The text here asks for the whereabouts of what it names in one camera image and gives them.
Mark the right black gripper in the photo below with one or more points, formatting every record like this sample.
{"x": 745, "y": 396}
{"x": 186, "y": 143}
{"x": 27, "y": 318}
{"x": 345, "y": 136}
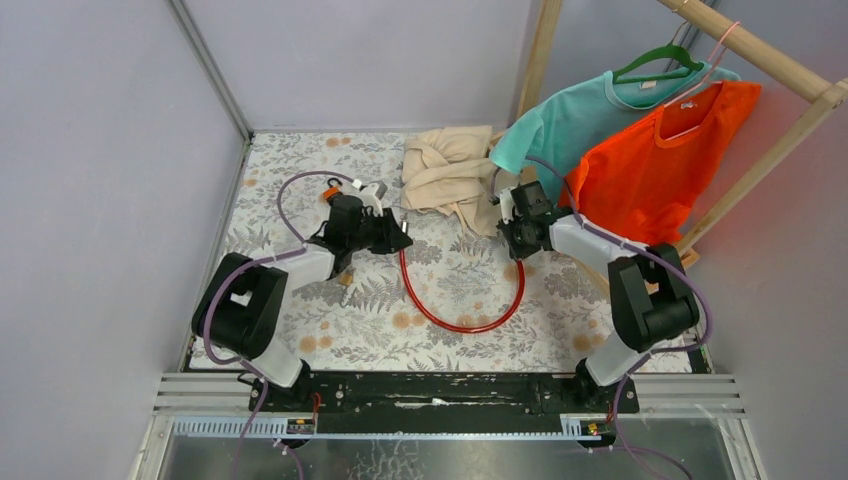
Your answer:
{"x": 516, "y": 252}

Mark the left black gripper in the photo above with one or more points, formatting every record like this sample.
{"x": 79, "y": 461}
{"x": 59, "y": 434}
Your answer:
{"x": 393, "y": 237}

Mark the red cable lock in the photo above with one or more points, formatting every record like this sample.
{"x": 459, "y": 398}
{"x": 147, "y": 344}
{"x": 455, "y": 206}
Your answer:
{"x": 458, "y": 280}

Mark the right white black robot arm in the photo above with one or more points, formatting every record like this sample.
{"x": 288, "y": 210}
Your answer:
{"x": 650, "y": 299}

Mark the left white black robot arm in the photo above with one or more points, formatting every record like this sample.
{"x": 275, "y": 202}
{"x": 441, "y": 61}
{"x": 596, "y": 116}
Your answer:
{"x": 241, "y": 307}

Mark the beige crumpled cloth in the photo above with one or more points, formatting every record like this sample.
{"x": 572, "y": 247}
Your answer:
{"x": 448, "y": 170}

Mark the floral patterned mat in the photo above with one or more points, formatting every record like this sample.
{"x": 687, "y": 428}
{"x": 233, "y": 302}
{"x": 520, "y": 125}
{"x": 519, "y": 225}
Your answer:
{"x": 372, "y": 325}

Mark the teal t-shirt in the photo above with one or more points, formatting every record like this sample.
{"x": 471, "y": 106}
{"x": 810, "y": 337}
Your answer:
{"x": 574, "y": 120}

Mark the orange t-shirt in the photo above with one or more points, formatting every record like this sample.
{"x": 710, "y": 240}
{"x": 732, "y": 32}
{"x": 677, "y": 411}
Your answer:
{"x": 642, "y": 182}

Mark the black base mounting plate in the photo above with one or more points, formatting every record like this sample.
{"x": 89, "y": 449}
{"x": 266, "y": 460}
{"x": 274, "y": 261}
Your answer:
{"x": 374, "y": 402}

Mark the wooden clothes rack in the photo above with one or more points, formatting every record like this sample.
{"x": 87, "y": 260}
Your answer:
{"x": 823, "y": 96}

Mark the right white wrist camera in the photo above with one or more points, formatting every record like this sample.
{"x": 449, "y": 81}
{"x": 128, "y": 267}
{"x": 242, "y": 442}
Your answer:
{"x": 507, "y": 205}

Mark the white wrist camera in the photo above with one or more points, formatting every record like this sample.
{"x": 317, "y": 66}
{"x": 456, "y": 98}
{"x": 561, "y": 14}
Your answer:
{"x": 507, "y": 205}
{"x": 371, "y": 195}

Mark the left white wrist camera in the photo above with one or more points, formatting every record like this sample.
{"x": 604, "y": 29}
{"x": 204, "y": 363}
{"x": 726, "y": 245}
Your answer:
{"x": 371, "y": 195}

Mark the aluminium frame rail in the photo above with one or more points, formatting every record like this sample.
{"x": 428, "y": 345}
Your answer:
{"x": 203, "y": 54}

